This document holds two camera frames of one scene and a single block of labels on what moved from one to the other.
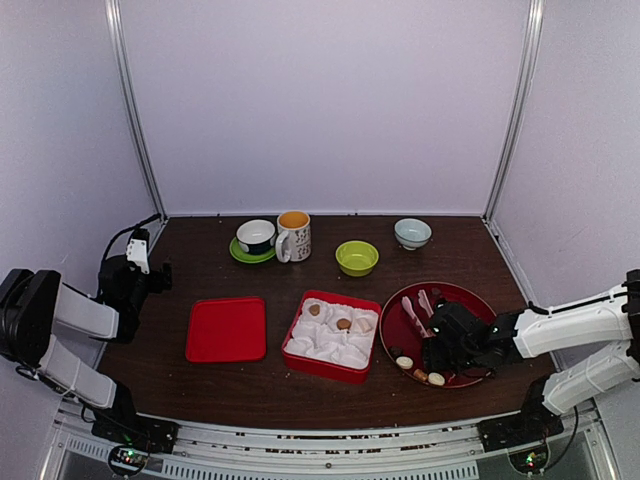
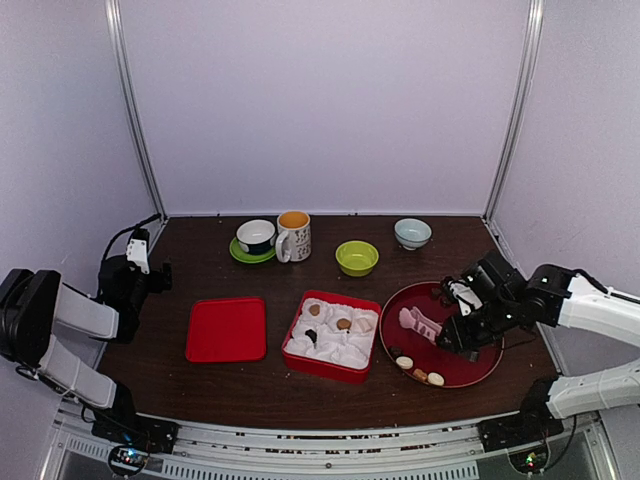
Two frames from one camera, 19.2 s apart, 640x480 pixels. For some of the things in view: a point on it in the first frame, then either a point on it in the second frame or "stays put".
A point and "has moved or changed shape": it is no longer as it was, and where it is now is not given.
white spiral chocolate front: x=436 y=379 stays put
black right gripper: x=432 y=357 → x=459 y=340
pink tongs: x=424 y=302 has moved or changed shape
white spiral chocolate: x=404 y=362 stays put
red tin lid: x=225 y=330 stays put
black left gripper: x=158 y=284 stays put
